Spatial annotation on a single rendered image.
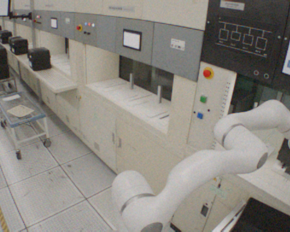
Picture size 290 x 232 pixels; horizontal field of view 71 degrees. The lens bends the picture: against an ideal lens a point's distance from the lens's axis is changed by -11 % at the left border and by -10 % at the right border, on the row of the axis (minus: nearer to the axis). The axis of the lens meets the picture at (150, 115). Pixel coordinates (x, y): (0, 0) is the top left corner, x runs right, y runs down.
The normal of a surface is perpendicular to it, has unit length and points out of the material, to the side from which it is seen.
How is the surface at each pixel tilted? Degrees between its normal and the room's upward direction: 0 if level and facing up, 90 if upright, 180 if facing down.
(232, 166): 97
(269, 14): 90
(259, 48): 90
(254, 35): 90
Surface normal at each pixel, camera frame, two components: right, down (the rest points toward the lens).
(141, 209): -0.25, -0.69
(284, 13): -0.73, 0.27
